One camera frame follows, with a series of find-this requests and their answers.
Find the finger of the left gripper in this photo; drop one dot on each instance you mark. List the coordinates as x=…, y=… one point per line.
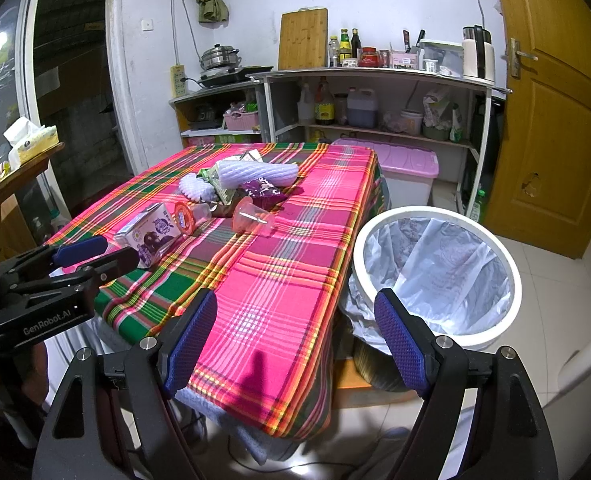
x=100, y=269
x=80, y=250

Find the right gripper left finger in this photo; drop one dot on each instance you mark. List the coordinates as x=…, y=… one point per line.
x=81, y=437

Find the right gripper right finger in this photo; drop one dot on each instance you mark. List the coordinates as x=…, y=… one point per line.
x=509, y=437

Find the orange lid plastic cup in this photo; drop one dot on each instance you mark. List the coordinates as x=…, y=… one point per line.
x=188, y=217

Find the small white foam net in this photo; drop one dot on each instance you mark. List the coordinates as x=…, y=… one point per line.
x=197, y=189

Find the green pea snack bag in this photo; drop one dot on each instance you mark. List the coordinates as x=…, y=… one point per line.
x=224, y=195

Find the clear plastic cup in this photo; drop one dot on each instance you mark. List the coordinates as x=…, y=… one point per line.
x=247, y=218

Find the purple snack wrapper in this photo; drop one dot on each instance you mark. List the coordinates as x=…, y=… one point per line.
x=262, y=193

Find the long white foam net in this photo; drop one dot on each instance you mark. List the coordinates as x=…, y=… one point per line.
x=233, y=173

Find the white round trash bin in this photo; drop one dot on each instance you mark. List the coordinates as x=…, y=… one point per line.
x=444, y=267

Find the tissue box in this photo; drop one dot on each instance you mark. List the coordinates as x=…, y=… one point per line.
x=28, y=140

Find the pink plaid tablecloth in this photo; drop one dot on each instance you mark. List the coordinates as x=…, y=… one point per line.
x=266, y=362

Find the pink plastic basket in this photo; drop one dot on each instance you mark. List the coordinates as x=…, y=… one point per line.
x=241, y=121

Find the wooden side shelf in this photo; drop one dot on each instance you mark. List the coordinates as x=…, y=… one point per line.
x=200, y=114

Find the black induction cooker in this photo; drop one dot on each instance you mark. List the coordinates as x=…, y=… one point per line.
x=221, y=76

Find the green glass bottle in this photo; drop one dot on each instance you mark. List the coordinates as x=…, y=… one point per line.
x=479, y=204

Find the steel steamer pot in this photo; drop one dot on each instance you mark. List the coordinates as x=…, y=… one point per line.
x=219, y=56

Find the yellow wooden door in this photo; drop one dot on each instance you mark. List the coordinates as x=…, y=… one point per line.
x=542, y=185

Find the pink lid storage box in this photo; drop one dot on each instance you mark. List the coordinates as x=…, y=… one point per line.
x=409, y=172

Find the wooden cutting board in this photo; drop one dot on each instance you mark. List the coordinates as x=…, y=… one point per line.
x=303, y=39

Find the purple liquid jug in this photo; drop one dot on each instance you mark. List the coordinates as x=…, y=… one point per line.
x=362, y=108

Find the green oil bottle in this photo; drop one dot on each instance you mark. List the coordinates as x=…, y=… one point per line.
x=345, y=47

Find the dark soy sauce bottle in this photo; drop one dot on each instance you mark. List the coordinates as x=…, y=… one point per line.
x=355, y=44

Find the red lidded jar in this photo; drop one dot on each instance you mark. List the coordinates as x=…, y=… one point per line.
x=369, y=57

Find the white metal shelf rack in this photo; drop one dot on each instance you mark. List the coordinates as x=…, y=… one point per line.
x=448, y=115

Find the white electric kettle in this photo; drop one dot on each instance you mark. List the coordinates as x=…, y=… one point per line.
x=478, y=53

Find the clear storage container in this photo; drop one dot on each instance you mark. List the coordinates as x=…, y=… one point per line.
x=443, y=58

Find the power strip on wall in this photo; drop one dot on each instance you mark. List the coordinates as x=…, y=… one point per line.
x=179, y=86

